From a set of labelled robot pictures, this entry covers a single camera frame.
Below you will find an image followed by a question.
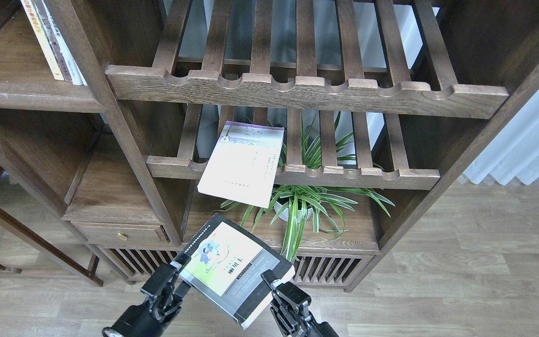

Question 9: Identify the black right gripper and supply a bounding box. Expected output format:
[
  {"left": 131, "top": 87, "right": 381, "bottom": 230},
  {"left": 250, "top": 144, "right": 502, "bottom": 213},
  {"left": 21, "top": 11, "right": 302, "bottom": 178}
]
[{"left": 261, "top": 270, "right": 312, "bottom": 337}]

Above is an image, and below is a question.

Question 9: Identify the white upright book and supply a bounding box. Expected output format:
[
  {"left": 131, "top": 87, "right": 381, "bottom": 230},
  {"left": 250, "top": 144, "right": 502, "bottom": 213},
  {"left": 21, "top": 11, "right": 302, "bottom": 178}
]
[
  {"left": 45, "top": 5, "right": 82, "bottom": 85},
  {"left": 76, "top": 64, "right": 88, "bottom": 86}
]

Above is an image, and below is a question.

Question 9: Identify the brass drawer knob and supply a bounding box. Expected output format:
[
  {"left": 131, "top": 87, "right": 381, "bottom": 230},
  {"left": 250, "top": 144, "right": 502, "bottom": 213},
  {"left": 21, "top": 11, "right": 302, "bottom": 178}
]
[{"left": 117, "top": 232, "right": 128, "bottom": 241}]

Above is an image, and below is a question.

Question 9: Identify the white plant pot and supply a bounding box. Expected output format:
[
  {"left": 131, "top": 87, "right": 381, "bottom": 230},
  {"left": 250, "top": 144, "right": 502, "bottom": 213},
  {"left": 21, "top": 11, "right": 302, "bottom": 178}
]
[{"left": 273, "top": 197, "right": 303, "bottom": 222}]

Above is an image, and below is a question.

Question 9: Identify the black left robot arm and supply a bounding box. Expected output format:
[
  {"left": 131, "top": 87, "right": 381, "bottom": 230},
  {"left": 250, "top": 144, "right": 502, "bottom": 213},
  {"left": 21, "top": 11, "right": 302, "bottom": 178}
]
[{"left": 102, "top": 253, "right": 191, "bottom": 337}]

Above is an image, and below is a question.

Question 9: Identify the wooden furniture at left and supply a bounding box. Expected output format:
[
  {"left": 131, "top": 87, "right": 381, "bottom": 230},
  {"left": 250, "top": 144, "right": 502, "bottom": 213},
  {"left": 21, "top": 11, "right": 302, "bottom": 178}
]
[{"left": 0, "top": 166, "right": 103, "bottom": 286}]

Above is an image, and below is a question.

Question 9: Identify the green and black thick book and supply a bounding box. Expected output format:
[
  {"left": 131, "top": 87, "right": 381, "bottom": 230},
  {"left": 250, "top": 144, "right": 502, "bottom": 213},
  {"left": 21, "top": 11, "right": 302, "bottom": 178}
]
[{"left": 179, "top": 214, "right": 294, "bottom": 329}]

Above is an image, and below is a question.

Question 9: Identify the colourful 300 paperback book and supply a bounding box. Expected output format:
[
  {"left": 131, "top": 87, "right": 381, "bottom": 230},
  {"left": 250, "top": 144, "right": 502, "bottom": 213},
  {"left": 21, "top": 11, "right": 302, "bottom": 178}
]
[{"left": 21, "top": 0, "right": 71, "bottom": 81}]

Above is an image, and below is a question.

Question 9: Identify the lavender white paperback book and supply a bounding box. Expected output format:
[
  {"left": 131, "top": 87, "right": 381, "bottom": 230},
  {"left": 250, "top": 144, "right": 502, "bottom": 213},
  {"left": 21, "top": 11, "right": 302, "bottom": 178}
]
[{"left": 197, "top": 121, "right": 284, "bottom": 208}]

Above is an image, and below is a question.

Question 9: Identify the spider plant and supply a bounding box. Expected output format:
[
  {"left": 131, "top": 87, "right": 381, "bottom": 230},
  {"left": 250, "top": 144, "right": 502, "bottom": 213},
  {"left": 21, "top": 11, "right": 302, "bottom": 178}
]
[{"left": 219, "top": 111, "right": 395, "bottom": 262}]

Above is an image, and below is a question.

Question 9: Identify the dark wooden bookshelf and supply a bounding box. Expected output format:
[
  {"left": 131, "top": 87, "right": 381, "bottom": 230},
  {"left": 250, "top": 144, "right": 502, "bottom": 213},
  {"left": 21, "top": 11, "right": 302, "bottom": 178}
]
[{"left": 0, "top": 0, "right": 539, "bottom": 292}]

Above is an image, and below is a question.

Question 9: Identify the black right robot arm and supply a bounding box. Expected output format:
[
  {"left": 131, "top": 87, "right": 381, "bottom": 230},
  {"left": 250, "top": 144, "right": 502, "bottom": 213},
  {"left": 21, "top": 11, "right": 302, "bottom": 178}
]
[{"left": 262, "top": 270, "right": 338, "bottom": 337}]

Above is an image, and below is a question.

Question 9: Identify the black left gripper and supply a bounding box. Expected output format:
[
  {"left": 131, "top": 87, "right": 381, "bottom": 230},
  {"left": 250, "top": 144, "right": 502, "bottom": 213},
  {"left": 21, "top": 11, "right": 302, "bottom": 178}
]
[{"left": 141, "top": 252, "right": 192, "bottom": 323}]

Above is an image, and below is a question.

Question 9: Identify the white curtain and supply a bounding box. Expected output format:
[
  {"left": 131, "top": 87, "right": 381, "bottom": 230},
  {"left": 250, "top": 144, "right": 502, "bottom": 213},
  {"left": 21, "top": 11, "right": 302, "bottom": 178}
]
[{"left": 462, "top": 89, "right": 539, "bottom": 185}]

